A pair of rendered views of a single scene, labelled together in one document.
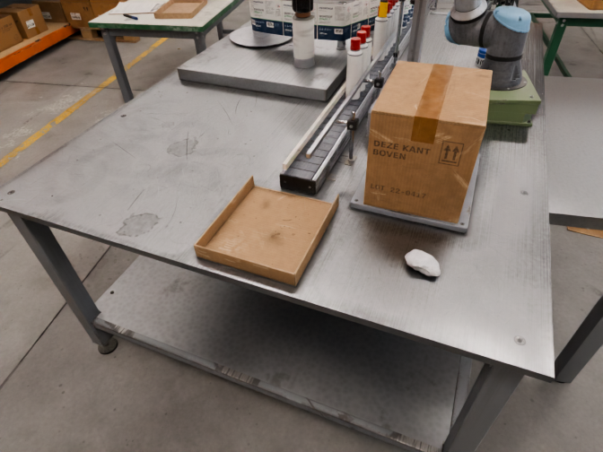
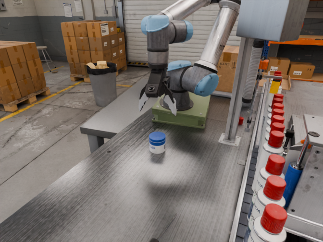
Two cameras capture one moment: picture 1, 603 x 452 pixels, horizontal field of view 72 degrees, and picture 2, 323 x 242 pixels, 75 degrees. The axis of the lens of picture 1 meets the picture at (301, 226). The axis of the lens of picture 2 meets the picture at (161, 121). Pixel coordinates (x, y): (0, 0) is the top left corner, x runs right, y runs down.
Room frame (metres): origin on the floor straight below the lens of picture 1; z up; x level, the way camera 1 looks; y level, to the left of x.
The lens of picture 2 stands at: (2.52, -0.76, 1.37)
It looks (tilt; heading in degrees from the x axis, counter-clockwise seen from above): 28 degrees down; 182
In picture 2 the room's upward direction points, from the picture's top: straight up
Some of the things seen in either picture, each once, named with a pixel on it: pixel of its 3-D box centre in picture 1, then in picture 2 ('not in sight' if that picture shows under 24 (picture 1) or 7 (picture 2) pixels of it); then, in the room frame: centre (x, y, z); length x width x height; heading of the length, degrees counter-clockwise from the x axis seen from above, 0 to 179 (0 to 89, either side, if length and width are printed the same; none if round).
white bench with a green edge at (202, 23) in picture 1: (214, 39); not in sight; (3.59, 0.65, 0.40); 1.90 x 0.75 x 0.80; 166
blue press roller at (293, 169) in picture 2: not in sight; (288, 190); (2.14, -0.47, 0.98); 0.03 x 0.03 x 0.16
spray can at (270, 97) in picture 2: (363, 56); (273, 98); (1.53, -0.25, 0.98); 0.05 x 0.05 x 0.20
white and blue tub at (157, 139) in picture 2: (485, 56); (157, 142); (1.77, -0.81, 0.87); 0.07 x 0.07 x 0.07
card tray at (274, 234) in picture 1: (271, 223); (271, 80); (0.79, 0.08, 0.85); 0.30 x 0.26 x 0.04; 156
